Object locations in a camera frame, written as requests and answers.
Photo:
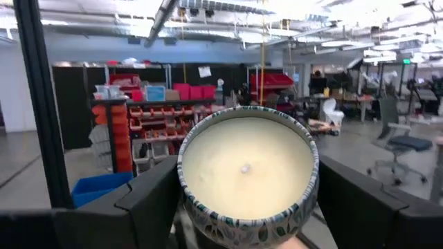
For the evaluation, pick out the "red storage box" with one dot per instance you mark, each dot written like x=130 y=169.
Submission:
x=181 y=91
x=209 y=92
x=196 y=92

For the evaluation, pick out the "clear plastic containers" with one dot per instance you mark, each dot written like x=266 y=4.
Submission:
x=107 y=91

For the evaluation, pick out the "blue storage box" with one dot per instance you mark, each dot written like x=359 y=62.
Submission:
x=155 y=93

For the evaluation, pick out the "white blue leaf candle tin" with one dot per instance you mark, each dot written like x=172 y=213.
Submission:
x=247 y=166

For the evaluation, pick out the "black vertical post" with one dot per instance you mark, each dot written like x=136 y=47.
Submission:
x=41 y=103

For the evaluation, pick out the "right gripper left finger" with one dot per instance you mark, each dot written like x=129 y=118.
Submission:
x=155 y=207

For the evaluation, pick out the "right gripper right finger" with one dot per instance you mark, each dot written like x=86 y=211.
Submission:
x=353 y=214

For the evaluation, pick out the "blue plastic bin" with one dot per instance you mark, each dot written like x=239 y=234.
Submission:
x=100 y=186

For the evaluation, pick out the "red bin shelf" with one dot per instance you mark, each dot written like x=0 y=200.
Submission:
x=271 y=83

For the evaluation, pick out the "white chair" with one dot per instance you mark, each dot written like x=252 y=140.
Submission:
x=333 y=110

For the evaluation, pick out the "yellow hanging pole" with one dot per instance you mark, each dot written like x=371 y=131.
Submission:
x=262 y=62

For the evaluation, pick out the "grey office chair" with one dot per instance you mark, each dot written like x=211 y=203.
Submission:
x=405 y=141

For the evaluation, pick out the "shelf with red bins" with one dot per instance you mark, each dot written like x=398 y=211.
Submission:
x=162 y=121

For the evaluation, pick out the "white paper sheet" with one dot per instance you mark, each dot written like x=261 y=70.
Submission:
x=204 y=72

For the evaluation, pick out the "grey ceiling duct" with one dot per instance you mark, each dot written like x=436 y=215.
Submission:
x=161 y=20

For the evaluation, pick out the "orange bin rack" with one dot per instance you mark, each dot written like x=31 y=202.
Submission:
x=121 y=138

